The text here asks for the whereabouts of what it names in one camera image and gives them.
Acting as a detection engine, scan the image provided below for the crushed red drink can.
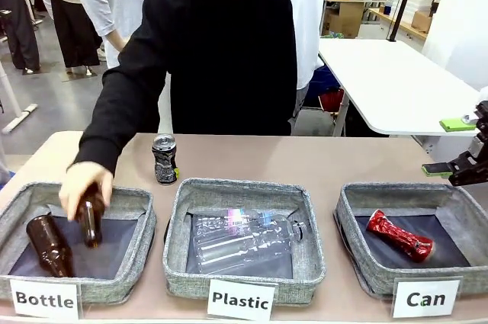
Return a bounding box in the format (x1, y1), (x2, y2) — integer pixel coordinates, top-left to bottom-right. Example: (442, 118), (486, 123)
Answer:
(366, 209), (436, 263)

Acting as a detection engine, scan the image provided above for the white foam box stack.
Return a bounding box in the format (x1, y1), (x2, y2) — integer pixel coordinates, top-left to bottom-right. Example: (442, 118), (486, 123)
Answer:
(403, 0), (440, 17)

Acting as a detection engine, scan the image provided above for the grey fabric basket Bottle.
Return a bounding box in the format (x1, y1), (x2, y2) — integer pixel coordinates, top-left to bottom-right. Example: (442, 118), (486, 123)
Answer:
(0, 182), (158, 304)

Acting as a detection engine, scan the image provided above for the figure in black trousers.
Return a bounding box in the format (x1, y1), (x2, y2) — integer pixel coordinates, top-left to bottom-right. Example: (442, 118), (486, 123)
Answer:
(0, 0), (42, 73)

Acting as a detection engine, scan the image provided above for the small cardboard box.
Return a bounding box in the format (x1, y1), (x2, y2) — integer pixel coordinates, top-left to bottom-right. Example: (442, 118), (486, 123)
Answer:
(411, 11), (434, 34)

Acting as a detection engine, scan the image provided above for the wooden bench board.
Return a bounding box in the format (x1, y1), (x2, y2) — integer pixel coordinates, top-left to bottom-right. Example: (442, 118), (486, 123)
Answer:
(368, 7), (429, 41)

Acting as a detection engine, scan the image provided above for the white desk leg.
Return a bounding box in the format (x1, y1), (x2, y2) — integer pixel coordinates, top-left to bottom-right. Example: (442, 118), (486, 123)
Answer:
(0, 60), (40, 135)

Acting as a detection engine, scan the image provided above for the blue crate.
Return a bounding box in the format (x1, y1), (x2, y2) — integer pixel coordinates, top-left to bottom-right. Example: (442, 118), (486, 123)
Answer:
(304, 66), (343, 93)

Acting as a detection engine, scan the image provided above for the white work table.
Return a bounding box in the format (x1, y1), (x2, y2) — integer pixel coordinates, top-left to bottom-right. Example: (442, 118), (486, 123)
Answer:
(318, 37), (482, 138)

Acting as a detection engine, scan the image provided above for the white Can label card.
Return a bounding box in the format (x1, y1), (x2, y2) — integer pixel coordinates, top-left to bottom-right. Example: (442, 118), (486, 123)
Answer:
(391, 277), (463, 319)

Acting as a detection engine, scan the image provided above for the brown glass bottle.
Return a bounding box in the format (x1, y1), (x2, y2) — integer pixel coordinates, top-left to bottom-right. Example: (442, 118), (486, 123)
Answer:
(77, 183), (104, 249)
(25, 215), (75, 278)

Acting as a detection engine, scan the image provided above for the white Bottle label card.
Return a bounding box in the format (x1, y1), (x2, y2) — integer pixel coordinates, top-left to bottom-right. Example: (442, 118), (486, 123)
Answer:
(9, 278), (80, 320)

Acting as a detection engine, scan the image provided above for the large cardboard box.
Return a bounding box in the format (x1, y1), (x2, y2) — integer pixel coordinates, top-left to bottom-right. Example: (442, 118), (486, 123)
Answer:
(328, 2), (366, 39)

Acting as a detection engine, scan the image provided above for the mannequin in dark skirt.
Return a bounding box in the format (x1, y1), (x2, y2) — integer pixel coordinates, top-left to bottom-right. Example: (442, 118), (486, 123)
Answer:
(40, 0), (103, 70)

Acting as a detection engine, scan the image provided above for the white Plastic label card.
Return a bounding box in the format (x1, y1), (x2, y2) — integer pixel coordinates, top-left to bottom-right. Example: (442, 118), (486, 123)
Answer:
(207, 278), (278, 322)

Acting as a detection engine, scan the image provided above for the person's right hand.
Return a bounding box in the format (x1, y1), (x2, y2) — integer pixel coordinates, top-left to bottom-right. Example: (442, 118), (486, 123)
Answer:
(59, 161), (114, 223)

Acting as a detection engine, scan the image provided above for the person's right forearm black sleeve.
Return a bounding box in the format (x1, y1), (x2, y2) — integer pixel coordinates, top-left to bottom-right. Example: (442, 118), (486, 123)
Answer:
(72, 68), (171, 177)

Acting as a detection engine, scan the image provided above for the mannequin in white garment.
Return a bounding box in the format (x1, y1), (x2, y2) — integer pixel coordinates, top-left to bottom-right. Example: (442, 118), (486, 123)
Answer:
(277, 0), (327, 91)

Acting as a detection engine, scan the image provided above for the grey fabric basket Plastic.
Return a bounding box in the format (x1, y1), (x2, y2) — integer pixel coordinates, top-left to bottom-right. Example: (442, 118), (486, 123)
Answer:
(162, 178), (327, 306)

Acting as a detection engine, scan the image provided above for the large clear plastic bottle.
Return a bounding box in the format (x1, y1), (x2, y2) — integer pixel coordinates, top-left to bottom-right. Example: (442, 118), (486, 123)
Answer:
(239, 213), (308, 261)
(192, 234), (295, 275)

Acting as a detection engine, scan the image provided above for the grey fabric basket Can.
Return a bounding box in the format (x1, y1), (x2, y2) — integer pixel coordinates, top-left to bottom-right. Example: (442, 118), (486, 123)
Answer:
(334, 181), (488, 300)

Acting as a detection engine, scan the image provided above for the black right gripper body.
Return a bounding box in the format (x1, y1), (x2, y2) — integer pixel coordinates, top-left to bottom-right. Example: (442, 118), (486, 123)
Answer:
(448, 101), (488, 187)

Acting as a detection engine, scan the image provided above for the person in black sweater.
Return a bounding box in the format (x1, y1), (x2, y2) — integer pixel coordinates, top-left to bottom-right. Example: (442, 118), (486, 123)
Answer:
(143, 0), (299, 136)

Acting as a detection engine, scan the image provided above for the crushed black drink can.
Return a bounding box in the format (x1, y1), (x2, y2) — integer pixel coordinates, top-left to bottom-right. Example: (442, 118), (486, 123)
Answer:
(151, 133), (181, 186)

